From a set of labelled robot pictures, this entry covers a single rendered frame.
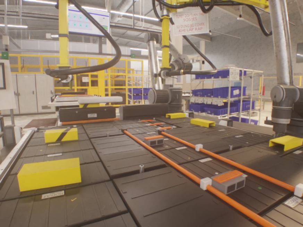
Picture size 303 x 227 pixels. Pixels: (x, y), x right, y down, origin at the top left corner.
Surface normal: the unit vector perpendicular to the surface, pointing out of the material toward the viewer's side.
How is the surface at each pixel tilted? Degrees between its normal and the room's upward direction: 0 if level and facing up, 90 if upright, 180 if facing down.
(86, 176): 0
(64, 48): 90
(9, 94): 90
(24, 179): 90
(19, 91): 90
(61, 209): 0
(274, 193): 0
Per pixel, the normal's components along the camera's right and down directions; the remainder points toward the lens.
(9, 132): 0.45, 0.13
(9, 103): 0.79, 0.09
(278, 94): -1.00, 0.00
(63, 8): 0.22, 0.14
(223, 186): -0.89, 0.07
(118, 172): 0.00, -0.99
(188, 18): -0.23, 0.14
